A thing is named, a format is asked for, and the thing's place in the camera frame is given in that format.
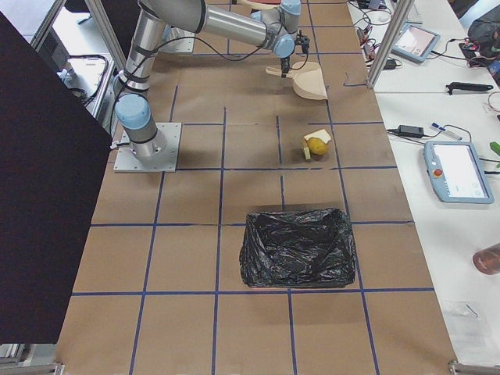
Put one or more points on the far teach pendant tablet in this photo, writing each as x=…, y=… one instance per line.
x=415, y=43

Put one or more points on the beige plastic dustpan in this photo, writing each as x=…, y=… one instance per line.
x=307, y=79

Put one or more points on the black side panel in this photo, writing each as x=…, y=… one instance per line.
x=53, y=159

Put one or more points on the small brown cracker piece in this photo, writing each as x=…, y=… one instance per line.
x=305, y=149

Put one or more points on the brown bottle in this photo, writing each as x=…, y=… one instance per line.
x=487, y=260

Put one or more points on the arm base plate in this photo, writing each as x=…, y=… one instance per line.
x=179, y=41
x=158, y=155

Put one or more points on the black power adapter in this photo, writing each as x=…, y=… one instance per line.
x=410, y=131

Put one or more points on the aluminium frame post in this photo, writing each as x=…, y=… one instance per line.
x=388, y=41

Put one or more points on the black handheld tool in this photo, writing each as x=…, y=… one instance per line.
x=463, y=86

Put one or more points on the yellow lemon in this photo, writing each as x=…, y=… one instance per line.
x=317, y=146

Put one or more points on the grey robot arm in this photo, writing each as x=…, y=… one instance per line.
x=161, y=23

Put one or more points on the teach pendant tablet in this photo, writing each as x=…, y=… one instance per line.
x=415, y=43
x=455, y=172

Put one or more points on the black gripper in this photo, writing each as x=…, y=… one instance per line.
x=285, y=62

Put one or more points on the near teach pendant tablet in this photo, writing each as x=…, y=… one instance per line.
x=455, y=172

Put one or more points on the beige hand brush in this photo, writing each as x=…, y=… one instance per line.
x=259, y=4

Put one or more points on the black bag lined bin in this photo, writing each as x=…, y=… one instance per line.
x=298, y=249

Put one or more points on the bread slice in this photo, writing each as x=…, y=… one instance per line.
x=322, y=134

